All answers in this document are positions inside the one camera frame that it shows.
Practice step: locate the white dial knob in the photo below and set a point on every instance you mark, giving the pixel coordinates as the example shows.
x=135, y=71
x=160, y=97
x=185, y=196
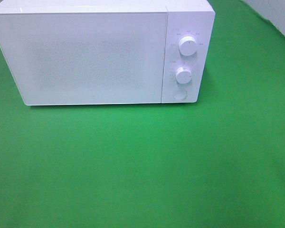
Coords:
x=188, y=45
x=184, y=75

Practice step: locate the round white door button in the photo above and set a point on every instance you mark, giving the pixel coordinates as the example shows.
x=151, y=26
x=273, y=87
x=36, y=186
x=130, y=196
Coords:
x=180, y=94

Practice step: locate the white microwave oven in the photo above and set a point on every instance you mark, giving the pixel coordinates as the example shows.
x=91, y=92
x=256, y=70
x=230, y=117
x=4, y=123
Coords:
x=184, y=17

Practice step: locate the green table cloth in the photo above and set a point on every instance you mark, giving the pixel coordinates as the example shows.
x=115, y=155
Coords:
x=216, y=163

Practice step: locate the white microwave door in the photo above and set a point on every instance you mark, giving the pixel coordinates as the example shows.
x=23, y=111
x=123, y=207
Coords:
x=85, y=58

